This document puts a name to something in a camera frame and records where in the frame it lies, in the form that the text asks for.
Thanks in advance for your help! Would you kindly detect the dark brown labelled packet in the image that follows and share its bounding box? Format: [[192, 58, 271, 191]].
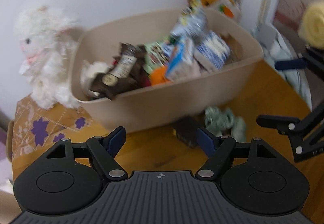
[[87, 43, 147, 100]]

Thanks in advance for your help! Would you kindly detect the small black box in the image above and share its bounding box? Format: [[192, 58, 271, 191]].
[[172, 116, 207, 149]]

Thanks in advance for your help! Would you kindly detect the orange sock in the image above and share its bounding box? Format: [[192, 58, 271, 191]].
[[149, 65, 173, 86]]

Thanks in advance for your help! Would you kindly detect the yellow cloth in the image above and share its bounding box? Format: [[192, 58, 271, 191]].
[[298, 0, 324, 49]]

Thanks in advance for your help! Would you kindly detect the beige plastic storage bin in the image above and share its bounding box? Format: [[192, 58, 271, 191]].
[[70, 7, 264, 133]]

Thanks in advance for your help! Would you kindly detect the wooden desktop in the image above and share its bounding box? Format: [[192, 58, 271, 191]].
[[10, 59, 324, 224]]

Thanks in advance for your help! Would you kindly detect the green snack packet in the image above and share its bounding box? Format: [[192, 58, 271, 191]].
[[144, 40, 175, 72]]

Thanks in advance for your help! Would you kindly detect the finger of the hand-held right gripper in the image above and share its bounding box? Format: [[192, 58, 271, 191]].
[[274, 46, 324, 71], [256, 103, 324, 163]]

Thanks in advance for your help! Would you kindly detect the white plush lamb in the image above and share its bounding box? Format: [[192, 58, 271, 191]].
[[14, 6, 81, 109]]

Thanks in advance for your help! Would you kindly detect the white fluffy plush sock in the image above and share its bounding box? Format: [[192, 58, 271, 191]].
[[80, 60, 112, 95]]

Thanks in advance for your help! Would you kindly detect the blue white snack box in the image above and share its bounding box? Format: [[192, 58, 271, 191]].
[[194, 31, 232, 71]]

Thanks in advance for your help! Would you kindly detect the green sock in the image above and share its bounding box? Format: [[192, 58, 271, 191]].
[[204, 106, 247, 142]]

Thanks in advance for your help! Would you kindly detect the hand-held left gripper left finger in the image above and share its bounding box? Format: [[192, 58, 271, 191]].
[[45, 126, 128, 181]]

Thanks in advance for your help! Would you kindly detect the brown purple flower tablecloth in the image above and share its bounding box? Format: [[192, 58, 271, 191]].
[[11, 95, 107, 161]]

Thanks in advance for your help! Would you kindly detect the blue cartoon snack packet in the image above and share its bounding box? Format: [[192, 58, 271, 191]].
[[164, 38, 195, 81]]

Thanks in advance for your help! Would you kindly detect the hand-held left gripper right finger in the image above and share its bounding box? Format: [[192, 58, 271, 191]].
[[196, 127, 277, 180]]

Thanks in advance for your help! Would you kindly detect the light blue bedding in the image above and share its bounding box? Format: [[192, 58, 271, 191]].
[[250, 24, 313, 110]]

